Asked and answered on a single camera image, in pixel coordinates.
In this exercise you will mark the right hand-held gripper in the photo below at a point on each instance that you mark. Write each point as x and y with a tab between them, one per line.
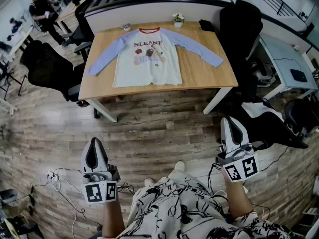
241	167

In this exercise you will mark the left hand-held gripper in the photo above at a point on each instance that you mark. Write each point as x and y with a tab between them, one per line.
99	188

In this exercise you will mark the white shirt with blue sleeves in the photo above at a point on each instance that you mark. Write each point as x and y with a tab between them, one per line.
149	68

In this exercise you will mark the person's left forearm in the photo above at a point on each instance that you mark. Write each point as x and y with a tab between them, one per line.
112	220

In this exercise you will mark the person's right forearm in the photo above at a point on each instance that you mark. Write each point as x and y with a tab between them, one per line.
239	200

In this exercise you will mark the white cloth sheet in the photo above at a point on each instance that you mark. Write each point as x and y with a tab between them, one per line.
259	111

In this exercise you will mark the white desk leg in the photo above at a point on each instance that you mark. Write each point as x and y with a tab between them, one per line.
103	111
216	101

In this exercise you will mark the white power strip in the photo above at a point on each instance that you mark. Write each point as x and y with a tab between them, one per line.
52	177

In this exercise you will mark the person's left white shoe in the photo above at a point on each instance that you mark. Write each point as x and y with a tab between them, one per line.
149	182

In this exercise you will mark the person's white shoe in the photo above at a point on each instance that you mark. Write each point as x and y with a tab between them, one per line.
179	165
149	182

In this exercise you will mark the person's right white shoe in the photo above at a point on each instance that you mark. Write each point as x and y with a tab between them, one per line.
179	165

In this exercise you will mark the black box device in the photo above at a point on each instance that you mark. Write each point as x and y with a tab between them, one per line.
298	75

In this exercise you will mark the person's white black-patterned clothing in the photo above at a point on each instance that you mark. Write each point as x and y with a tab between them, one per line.
179	208

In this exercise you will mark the glass-topped white desk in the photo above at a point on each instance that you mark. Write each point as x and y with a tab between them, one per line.
281	56

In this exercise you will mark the black mesh office chair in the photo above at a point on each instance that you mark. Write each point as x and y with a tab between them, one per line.
47	66

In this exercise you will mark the tall black office chair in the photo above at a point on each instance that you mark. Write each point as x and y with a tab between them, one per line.
239	26

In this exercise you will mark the black pouch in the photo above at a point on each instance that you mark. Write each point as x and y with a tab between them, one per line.
207	26

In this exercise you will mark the white-flowered plant in white pot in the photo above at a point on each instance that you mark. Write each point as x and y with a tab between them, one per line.
178	24

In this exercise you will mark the white office desk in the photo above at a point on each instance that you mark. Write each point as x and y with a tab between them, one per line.
17	40

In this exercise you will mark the wooden office desk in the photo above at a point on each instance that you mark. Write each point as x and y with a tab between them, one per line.
67	11

